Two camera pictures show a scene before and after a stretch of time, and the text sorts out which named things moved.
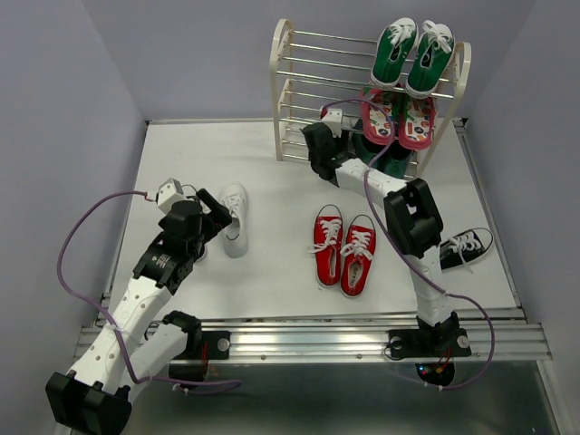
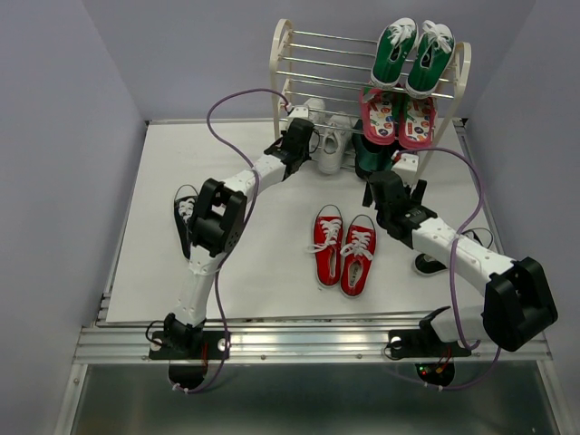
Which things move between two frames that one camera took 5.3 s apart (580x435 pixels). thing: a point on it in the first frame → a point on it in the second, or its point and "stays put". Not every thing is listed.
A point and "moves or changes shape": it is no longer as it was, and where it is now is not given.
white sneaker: x=235 y=236 moves or changes shape
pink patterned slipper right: x=416 y=130 stays put
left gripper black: x=218 y=211 → x=304 y=154
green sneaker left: x=395 y=43 stays put
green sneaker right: x=435 y=44 stays put
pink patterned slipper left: x=375 y=122 stays put
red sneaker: x=328 y=234 stays put
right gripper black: x=343 y=141 → x=416 y=195
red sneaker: x=357 y=256 stays put
